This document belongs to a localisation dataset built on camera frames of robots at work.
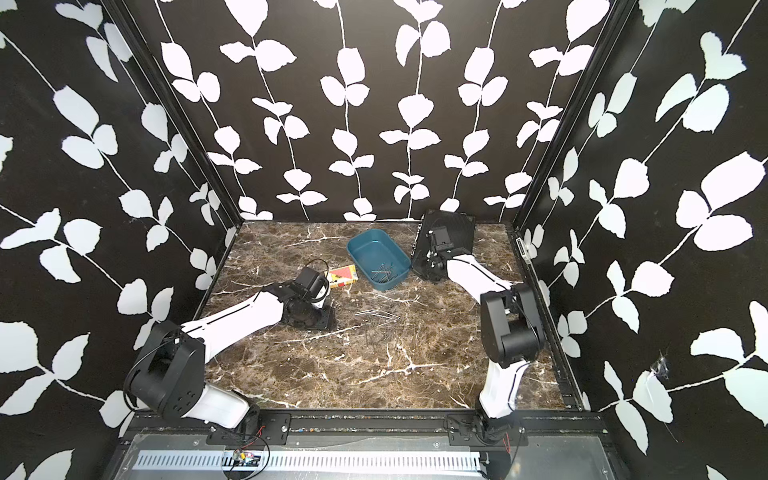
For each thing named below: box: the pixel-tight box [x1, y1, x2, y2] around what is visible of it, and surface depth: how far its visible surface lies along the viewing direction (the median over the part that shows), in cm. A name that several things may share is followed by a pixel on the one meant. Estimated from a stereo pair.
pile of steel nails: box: [354, 309, 401, 331], surface depth 97 cm
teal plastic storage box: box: [346, 228, 412, 291], surface depth 109 cm
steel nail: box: [371, 262, 399, 283], surface depth 106 cm
